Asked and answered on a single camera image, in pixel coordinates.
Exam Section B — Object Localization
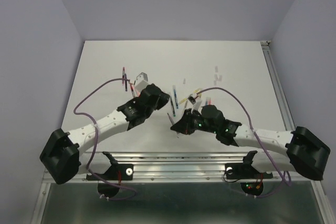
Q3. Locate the aluminium front rail frame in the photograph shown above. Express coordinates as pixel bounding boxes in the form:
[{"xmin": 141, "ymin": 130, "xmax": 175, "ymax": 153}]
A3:
[{"xmin": 41, "ymin": 150, "xmax": 323, "ymax": 183}]

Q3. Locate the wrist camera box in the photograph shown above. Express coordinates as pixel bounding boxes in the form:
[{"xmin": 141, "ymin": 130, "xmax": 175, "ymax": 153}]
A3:
[
  {"xmin": 188, "ymin": 94, "xmax": 202, "ymax": 112},
  {"xmin": 134, "ymin": 72, "xmax": 149, "ymax": 93}
]

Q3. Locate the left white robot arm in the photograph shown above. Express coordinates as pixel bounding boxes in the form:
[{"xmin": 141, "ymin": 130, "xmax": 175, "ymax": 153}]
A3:
[{"xmin": 39, "ymin": 84, "xmax": 170, "ymax": 185}]

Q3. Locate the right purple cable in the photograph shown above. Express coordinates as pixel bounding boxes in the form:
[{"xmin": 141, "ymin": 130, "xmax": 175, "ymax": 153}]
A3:
[{"xmin": 198, "ymin": 87, "xmax": 292, "ymax": 198}]

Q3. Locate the aluminium right side rail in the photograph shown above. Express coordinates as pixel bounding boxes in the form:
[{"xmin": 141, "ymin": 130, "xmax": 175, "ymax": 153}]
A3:
[{"xmin": 260, "ymin": 41, "xmax": 296, "ymax": 130}]

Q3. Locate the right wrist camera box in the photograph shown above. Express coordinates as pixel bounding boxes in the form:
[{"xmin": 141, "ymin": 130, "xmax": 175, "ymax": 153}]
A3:
[{"xmin": 188, "ymin": 94, "xmax": 202, "ymax": 112}]

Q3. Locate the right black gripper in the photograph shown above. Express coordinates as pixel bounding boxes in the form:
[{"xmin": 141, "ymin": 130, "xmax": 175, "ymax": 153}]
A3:
[{"xmin": 170, "ymin": 108, "xmax": 217, "ymax": 135}]

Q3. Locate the dark green pen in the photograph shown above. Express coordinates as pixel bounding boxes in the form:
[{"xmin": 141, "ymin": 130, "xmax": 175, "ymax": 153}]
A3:
[{"xmin": 170, "ymin": 95, "xmax": 176, "ymax": 117}]

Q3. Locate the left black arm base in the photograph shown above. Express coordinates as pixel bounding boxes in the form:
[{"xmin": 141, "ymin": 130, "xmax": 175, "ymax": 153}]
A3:
[{"xmin": 86, "ymin": 152, "xmax": 137, "ymax": 201}]

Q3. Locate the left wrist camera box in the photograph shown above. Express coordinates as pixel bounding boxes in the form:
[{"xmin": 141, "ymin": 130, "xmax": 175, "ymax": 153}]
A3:
[{"xmin": 134, "ymin": 72, "xmax": 149, "ymax": 93}]

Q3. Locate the purple pen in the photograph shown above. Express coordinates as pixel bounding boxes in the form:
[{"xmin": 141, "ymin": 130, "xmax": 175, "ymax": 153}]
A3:
[{"xmin": 124, "ymin": 73, "xmax": 128, "ymax": 92}]

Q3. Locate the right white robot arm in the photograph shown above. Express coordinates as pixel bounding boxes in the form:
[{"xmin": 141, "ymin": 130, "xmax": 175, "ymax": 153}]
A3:
[{"xmin": 171, "ymin": 105, "xmax": 330, "ymax": 181}]

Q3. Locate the magenta pen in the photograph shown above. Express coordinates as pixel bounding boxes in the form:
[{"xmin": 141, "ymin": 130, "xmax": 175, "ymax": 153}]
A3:
[{"xmin": 122, "ymin": 67, "xmax": 125, "ymax": 85}]

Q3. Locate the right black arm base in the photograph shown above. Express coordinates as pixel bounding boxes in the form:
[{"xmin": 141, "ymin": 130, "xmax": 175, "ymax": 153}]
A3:
[{"xmin": 223, "ymin": 151, "xmax": 274, "ymax": 198}]

